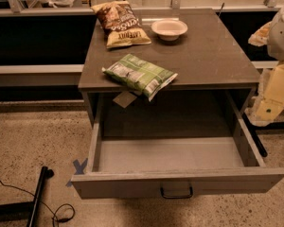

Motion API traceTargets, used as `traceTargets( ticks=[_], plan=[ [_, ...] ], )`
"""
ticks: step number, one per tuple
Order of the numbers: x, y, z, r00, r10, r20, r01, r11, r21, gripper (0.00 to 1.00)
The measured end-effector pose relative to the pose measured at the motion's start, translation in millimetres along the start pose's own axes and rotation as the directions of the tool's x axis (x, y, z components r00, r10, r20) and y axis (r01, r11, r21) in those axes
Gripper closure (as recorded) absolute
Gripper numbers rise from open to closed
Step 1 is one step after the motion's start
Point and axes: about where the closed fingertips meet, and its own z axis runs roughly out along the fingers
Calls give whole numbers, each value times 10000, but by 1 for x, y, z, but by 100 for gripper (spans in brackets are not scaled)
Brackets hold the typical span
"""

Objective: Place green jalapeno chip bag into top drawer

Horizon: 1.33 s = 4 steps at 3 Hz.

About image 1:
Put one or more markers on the blue tape cross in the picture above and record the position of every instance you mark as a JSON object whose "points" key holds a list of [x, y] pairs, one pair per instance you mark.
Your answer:
{"points": [[79, 167]]}

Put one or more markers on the brown yellow chip bag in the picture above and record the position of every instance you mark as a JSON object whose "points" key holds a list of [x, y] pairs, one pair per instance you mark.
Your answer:
{"points": [[120, 24]]}

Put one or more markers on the grey drawer cabinet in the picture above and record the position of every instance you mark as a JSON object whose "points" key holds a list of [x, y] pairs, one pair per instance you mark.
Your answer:
{"points": [[206, 57]]}

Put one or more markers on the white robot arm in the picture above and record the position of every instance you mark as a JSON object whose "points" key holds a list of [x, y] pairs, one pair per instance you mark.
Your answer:
{"points": [[276, 37]]}

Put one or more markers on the white bowl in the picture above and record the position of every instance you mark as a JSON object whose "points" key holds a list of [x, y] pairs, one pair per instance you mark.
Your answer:
{"points": [[169, 29]]}

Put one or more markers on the black stand leg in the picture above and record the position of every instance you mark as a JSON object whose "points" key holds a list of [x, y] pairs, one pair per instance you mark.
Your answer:
{"points": [[27, 210]]}

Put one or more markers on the open grey top drawer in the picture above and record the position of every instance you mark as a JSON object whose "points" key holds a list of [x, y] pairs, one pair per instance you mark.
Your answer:
{"points": [[180, 137]]}

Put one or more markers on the black diagonal leg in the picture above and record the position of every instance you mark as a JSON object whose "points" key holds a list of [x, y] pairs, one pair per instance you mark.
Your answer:
{"points": [[252, 130]]}

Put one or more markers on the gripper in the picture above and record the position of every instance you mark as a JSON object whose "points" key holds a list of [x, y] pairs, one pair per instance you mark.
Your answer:
{"points": [[282, 37]]}

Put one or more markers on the black drawer handle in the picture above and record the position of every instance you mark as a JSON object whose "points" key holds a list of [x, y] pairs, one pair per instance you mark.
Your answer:
{"points": [[176, 191]]}

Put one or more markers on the green jalapeno chip bag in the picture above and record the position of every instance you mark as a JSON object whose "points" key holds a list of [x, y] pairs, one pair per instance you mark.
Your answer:
{"points": [[142, 76]]}

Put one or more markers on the paper tag under tabletop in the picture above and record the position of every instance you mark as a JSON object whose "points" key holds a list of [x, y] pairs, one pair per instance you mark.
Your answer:
{"points": [[124, 99]]}

